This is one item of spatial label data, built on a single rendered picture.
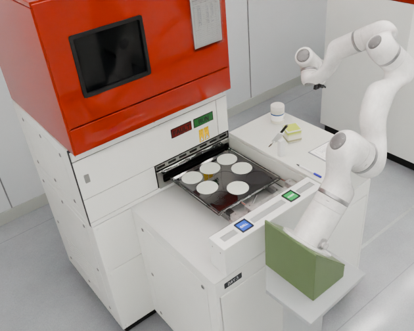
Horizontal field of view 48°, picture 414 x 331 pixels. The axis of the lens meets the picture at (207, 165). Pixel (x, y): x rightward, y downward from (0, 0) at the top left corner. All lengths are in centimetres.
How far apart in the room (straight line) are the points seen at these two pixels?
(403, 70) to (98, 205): 135
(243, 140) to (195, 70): 47
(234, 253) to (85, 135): 73
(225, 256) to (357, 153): 60
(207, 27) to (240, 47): 233
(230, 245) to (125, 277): 84
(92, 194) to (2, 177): 161
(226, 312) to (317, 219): 58
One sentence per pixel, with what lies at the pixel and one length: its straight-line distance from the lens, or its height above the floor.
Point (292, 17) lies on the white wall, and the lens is 477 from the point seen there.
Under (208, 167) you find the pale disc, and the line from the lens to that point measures 224.
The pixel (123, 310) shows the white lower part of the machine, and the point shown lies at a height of 22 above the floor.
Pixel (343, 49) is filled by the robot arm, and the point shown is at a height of 144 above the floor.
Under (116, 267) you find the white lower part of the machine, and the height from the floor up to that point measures 52.
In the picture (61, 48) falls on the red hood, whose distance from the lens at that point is 173.
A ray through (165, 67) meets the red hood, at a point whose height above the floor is 145.
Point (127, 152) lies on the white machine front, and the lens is 206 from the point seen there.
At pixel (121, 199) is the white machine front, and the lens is 216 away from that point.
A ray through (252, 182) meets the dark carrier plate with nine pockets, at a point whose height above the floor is 90.
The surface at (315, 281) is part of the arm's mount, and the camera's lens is 169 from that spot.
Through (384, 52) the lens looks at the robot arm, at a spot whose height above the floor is 153.
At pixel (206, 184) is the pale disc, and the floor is 90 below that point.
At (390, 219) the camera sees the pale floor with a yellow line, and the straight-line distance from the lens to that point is 339.
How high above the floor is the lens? 218
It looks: 35 degrees down
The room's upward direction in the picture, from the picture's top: 6 degrees counter-clockwise
